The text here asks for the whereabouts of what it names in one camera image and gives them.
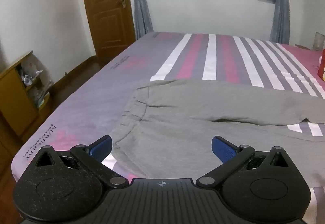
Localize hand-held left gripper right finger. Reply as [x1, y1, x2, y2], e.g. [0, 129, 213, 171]
[195, 135, 293, 193]

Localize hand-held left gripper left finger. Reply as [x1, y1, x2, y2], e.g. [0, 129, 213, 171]
[35, 135, 129, 189]

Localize grey pants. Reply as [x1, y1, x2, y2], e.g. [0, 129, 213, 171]
[111, 79, 325, 186]

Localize striped bed sheet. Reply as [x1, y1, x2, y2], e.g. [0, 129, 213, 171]
[11, 31, 325, 224]

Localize clutter of papers and bags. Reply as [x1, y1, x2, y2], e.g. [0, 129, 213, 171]
[17, 60, 52, 108]

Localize yellow wooden cabinet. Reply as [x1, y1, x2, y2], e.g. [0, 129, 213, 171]
[0, 50, 53, 139]

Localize red printed package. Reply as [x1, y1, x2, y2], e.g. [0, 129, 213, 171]
[317, 48, 325, 80]

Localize brown wooden door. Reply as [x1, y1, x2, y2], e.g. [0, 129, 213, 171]
[79, 0, 136, 65]

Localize pale translucent jar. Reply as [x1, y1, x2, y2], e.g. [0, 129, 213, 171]
[313, 32, 324, 51]

